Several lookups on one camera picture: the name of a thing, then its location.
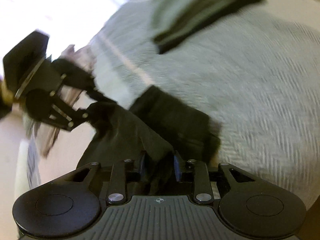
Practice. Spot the folded dark garment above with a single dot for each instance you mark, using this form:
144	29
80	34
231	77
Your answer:
176	38

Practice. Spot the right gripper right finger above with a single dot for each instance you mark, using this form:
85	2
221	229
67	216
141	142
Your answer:
179	166

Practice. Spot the beige pillow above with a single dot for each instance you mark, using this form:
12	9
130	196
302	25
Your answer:
78	68

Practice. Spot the black pants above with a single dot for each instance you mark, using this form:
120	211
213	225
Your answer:
154	129

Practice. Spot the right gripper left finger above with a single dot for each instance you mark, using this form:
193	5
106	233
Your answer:
142	166

